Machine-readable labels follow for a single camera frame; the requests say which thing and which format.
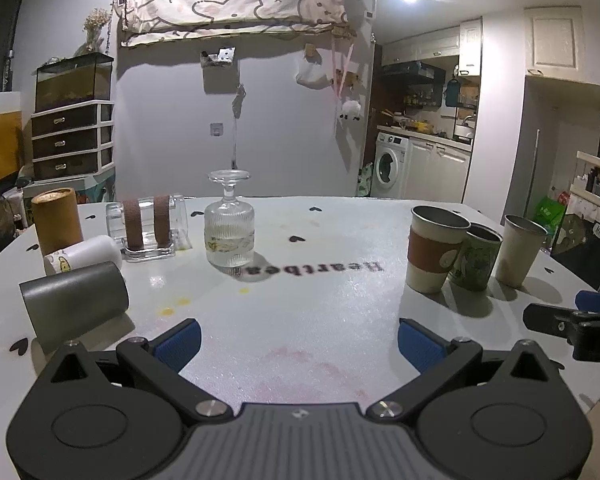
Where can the dark drawer unit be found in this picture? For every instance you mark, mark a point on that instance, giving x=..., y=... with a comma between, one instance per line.
x=70, y=140

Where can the plain beige cup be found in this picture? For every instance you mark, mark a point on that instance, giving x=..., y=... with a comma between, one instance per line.
x=517, y=255

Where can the white cup with yellow print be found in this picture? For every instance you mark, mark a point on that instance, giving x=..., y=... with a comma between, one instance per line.
x=87, y=255

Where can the grey metal cup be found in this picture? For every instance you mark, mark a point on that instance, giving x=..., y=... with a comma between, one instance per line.
x=75, y=305

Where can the white plastic bag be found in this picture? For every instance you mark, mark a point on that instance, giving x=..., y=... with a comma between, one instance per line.
x=311, y=74

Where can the glass fish tank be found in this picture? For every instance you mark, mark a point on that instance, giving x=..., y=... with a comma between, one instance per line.
x=72, y=82

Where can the green patterned bag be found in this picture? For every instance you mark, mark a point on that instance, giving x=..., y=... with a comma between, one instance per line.
x=366, y=180

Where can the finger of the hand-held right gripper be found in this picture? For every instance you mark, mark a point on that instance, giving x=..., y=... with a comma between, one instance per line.
x=547, y=317
x=599, y=301

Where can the clear glass mug brown bands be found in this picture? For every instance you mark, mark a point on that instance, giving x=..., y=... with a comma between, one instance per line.
x=147, y=227

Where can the pink ribbon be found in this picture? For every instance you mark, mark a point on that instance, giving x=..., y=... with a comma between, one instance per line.
x=341, y=70

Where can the brown cylindrical cup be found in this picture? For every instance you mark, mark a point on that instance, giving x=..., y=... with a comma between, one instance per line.
x=57, y=222

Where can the dried flower bunch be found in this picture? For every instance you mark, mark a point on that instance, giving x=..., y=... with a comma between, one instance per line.
x=96, y=25

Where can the black range hood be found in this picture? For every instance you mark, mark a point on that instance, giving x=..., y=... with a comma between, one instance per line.
x=412, y=70

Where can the white washing machine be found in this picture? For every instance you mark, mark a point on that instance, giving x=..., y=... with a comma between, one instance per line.
x=391, y=165

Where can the white upper cabinet door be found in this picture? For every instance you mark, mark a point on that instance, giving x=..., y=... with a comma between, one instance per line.
x=554, y=40

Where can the white kitchen base cabinet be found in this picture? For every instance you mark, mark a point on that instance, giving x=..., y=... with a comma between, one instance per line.
x=437, y=170

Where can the green printed cup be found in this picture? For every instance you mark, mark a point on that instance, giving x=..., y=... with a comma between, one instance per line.
x=472, y=262

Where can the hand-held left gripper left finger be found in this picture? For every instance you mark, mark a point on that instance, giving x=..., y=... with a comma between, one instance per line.
x=177, y=347

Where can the metal wall bracket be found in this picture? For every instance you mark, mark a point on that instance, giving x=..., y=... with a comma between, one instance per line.
x=220, y=56

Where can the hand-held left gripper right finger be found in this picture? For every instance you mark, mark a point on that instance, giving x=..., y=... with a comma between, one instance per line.
x=420, y=347

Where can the white storage shelf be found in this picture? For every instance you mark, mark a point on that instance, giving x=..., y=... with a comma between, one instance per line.
x=597, y=185

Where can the white plush toy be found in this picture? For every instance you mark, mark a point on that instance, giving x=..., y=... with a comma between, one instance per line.
x=350, y=110

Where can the square wall hook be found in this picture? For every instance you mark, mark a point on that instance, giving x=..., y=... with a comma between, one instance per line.
x=216, y=129

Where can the green shopping bag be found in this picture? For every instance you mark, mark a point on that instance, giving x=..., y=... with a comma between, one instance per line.
x=550, y=212

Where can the ribbed glass goblet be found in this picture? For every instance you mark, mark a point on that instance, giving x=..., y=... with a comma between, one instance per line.
x=229, y=232

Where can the cup with brown sleeve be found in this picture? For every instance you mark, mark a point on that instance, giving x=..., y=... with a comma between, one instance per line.
x=435, y=255

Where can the teal hanging bag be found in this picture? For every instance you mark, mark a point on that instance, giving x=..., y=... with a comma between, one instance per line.
x=452, y=94

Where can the black chalkboard sign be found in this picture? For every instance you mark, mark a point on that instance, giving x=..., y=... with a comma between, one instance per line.
x=587, y=255

